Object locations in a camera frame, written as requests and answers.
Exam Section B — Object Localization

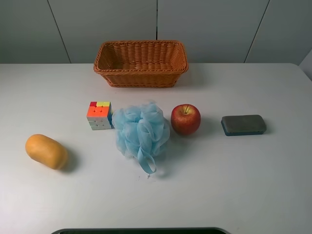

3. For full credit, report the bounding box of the grey blue board eraser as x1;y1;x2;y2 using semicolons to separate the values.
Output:
221;115;267;136

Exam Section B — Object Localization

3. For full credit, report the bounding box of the red apple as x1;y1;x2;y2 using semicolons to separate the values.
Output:
171;104;201;136

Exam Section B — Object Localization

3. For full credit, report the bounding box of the brown wicker basket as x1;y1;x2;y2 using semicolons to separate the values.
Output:
94;40;189;88

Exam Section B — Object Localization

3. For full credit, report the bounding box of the multicoloured puzzle cube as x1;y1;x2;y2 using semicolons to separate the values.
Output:
86;101;113;130

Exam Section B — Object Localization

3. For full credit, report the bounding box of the orange oval bread roll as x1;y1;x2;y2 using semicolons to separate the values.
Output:
25;134;68;170

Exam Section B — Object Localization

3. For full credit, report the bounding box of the light blue mesh bath sponge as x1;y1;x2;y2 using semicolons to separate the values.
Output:
112;102;170;174

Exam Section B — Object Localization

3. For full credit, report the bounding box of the black tray edge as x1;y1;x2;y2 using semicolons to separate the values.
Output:
53;227;229;234

